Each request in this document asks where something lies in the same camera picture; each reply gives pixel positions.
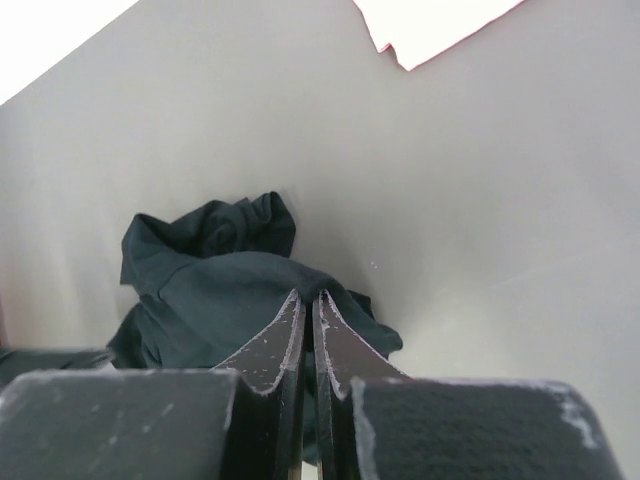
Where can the black t shirt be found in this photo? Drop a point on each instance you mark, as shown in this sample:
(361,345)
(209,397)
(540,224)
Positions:
(207,283)

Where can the red plastic bin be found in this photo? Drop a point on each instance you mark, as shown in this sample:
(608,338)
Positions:
(2,325)

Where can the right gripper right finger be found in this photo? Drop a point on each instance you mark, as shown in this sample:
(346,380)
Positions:
(375,422)

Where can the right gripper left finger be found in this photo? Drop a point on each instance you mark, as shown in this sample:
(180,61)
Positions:
(239,420)

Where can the pink folded t shirt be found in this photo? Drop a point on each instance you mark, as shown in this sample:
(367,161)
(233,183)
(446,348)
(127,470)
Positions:
(419,30)

